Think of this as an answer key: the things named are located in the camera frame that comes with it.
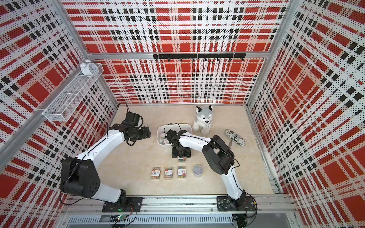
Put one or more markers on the grey white husky plush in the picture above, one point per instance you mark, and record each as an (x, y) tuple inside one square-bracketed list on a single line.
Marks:
[(203, 121)]

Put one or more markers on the white alarm clock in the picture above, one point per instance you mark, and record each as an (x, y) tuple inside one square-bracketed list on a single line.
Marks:
[(89, 68)]

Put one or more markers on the round clear paper clip jar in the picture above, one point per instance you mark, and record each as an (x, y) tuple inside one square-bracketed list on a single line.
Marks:
[(197, 171)]

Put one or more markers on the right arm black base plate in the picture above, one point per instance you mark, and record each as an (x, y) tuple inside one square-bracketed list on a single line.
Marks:
[(226, 203)]

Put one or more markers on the black hook rail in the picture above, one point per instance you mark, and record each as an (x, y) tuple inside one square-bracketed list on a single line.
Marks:
[(201, 56)]

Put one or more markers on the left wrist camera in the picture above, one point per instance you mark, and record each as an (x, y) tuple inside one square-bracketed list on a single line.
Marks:
[(133, 119)]

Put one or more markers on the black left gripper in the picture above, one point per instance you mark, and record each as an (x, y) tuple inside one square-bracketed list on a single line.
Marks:
[(146, 133)]

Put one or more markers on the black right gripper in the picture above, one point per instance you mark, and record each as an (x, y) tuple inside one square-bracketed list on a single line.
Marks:
[(187, 154)]

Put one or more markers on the white wire mesh shelf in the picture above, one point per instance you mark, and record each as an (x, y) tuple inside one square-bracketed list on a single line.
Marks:
[(64, 105)]

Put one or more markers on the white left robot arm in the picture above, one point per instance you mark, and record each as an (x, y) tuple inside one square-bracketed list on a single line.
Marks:
[(79, 175)]

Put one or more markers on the green circuit board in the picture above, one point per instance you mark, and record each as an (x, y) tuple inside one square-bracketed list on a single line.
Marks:
[(117, 218)]

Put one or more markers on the square paper clip box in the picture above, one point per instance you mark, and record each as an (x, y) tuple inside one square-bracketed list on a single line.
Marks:
[(181, 172)]

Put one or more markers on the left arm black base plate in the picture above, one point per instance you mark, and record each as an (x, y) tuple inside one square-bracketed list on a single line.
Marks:
[(126, 204)]

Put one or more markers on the white plastic storage box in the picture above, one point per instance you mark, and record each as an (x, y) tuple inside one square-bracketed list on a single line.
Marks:
[(162, 130)]

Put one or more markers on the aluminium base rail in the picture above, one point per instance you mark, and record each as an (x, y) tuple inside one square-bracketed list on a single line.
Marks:
[(186, 204)]

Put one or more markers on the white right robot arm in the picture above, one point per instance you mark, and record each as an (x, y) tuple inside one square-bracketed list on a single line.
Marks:
[(219, 157)]

